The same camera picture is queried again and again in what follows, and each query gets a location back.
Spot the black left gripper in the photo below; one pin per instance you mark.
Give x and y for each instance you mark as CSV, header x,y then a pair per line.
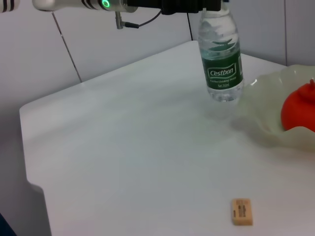
x,y
145,3

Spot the clear green-label water bottle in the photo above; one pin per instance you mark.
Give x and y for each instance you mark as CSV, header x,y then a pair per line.
x,y
221,73

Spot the small beige eraser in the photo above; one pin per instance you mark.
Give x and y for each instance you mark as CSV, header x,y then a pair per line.
x,y
242,211

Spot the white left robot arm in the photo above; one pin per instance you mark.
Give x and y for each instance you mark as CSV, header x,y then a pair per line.
x,y
61,3

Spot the translucent wavy fruit plate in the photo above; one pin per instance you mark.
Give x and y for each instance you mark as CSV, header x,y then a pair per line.
x,y
265,110

